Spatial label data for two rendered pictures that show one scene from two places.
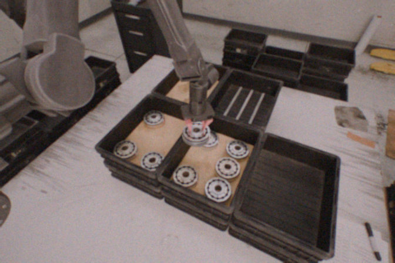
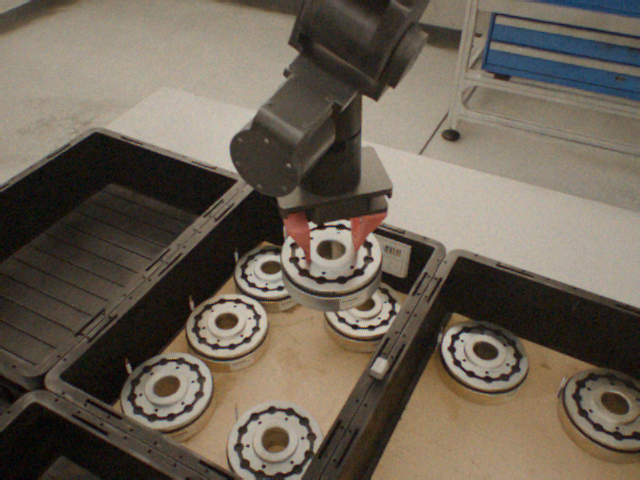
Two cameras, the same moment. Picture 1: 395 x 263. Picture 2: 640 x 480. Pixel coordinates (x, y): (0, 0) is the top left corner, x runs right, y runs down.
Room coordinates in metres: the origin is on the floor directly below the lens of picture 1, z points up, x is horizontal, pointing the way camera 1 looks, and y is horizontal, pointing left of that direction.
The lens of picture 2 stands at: (0.99, 0.00, 1.46)
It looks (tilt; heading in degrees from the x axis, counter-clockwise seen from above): 42 degrees down; 182
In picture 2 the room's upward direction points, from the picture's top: straight up
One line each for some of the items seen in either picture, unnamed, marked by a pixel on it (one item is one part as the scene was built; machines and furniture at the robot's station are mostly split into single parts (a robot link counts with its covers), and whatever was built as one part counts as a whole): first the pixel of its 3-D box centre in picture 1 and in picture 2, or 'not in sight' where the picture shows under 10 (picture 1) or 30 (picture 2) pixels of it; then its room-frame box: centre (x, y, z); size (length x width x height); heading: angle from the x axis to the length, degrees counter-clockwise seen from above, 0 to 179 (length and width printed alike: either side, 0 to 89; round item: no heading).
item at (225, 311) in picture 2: (227, 167); (226, 322); (0.48, -0.13, 0.86); 0.05 x 0.05 x 0.01
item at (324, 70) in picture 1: (320, 74); not in sight; (1.89, -1.24, 0.37); 0.40 x 0.30 x 0.45; 65
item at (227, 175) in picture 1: (227, 167); (227, 324); (0.48, -0.13, 0.86); 0.10 x 0.10 x 0.01
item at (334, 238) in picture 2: (196, 130); (331, 251); (0.53, 0.00, 1.04); 0.05 x 0.05 x 0.01
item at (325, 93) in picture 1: (313, 102); not in sight; (1.53, -1.07, 0.31); 0.40 x 0.30 x 0.34; 65
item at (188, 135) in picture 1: (196, 131); (331, 254); (0.53, 0.00, 1.03); 0.10 x 0.10 x 0.01
